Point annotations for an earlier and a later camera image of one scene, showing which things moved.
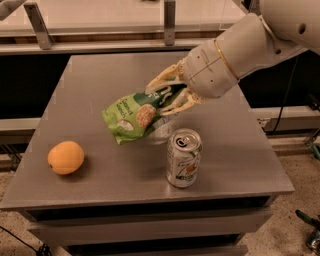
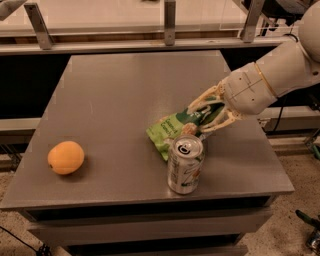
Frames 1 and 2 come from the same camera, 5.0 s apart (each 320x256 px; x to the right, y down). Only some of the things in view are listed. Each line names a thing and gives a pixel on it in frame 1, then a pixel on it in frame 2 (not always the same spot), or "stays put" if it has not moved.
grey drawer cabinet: (120, 201) stays put
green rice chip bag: (130, 117) → (163, 130)
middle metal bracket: (169, 22) stays put
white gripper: (207, 70) → (248, 90)
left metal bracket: (38, 25) stays put
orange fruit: (66, 157) stays put
